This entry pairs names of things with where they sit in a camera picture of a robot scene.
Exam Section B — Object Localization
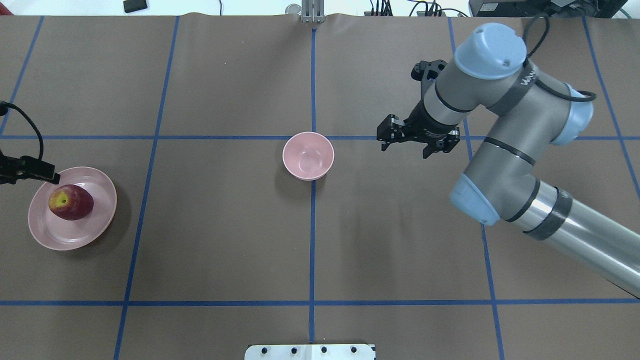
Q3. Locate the small black square device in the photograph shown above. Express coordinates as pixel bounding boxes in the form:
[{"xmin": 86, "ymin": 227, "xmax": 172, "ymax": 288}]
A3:
[{"xmin": 122, "ymin": 0, "xmax": 148, "ymax": 14}]

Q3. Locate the red apple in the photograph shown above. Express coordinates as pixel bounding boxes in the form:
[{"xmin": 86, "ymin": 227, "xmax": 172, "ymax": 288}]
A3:
[{"xmin": 48, "ymin": 184, "xmax": 95, "ymax": 221}]

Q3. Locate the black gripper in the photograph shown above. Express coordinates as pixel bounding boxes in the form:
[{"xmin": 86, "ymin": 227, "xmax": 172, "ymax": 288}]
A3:
[{"xmin": 376, "ymin": 102, "xmax": 460, "ymax": 160}]

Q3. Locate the pink bowl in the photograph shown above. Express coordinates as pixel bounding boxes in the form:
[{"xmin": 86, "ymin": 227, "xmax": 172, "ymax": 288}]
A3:
[{"xmin": 282, "ymin": 131, "xmax": 335, "ymax": 182}]

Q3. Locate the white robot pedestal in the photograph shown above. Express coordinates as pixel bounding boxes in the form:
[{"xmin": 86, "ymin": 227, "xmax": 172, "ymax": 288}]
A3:
[{"xmin": 244, "ymin": 343, "xmax": 377, "ymax": 360}]

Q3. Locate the pink plate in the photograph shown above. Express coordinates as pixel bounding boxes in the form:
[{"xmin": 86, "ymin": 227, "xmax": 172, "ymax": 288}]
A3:
[{"xmin": 27, "ymin": 166, "xmax": 117, "ymax": 251}]

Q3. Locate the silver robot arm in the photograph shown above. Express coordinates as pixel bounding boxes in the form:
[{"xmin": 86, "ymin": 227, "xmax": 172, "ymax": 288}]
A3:
[{"xmin": 375, "ymin": 22, "xmax": 640, "ymax": 297}]

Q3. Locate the aluminium frame post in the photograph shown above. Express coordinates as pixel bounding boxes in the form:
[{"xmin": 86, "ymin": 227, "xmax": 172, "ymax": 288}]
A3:
[{"xmin": 300, "ymin": 0, "xmax": 326, "ymax": 24}]

